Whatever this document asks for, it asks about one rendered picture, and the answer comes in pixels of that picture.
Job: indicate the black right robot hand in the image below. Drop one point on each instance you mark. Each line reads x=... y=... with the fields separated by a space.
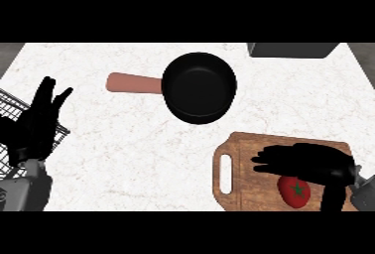
x=312 y=162

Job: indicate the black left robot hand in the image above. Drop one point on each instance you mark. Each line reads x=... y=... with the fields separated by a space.
x=37 y=125

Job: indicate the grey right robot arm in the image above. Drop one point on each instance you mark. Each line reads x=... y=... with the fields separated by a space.
x=363 y=191

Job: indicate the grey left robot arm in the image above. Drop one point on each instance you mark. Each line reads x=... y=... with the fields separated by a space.
x=24 y=188

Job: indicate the red tomato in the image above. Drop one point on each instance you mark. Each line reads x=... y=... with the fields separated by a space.
x=294 y=192

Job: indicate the wooden cutting board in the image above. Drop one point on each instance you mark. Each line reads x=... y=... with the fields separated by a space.
x=244 y=178

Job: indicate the dark grey box appliance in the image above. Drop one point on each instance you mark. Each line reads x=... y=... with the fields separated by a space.
x=291 y=49

